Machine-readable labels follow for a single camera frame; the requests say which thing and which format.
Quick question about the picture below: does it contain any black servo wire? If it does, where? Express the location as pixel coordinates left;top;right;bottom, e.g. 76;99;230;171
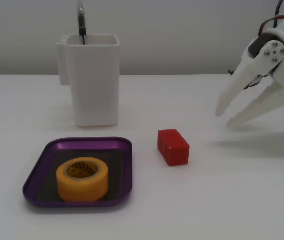
272;0;284;29

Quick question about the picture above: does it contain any red servo wire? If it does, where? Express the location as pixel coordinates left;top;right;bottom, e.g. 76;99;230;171
258;12;284;37

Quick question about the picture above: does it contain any yellow masking tape roll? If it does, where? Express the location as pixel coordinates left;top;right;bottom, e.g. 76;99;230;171
56;157;109;203

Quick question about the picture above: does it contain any purple metal tray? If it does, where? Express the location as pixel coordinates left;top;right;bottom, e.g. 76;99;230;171
22;136;133;208

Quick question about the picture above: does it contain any red cube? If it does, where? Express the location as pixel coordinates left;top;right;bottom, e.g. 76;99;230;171
157;128;190;167

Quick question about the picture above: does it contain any black pen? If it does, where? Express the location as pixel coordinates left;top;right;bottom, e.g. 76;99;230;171
78;0;88;46

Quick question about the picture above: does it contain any white plastic pen holder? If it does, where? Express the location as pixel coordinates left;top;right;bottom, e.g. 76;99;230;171
55;34;121;129

